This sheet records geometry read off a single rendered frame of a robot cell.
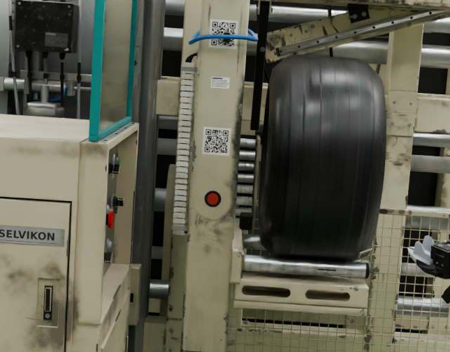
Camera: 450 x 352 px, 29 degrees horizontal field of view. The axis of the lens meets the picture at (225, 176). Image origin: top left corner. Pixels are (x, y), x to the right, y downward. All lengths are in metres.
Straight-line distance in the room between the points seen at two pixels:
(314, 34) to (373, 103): 0.58
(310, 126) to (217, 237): 0.44
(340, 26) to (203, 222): 0.79
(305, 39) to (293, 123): 0.62
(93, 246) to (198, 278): 0.75
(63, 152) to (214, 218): 0.79
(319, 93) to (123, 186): 0.56
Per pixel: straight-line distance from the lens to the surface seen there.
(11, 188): 1.77
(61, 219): 1.75
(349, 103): 2.26
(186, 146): 2.41
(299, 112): 2.23
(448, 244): 2.17
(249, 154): 2.80
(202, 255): 2.45
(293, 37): 2.79
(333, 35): 2.79
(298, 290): 2.37
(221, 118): 2.39
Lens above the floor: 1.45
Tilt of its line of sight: 8 degrees down
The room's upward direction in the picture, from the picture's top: 4 degrees clockwise
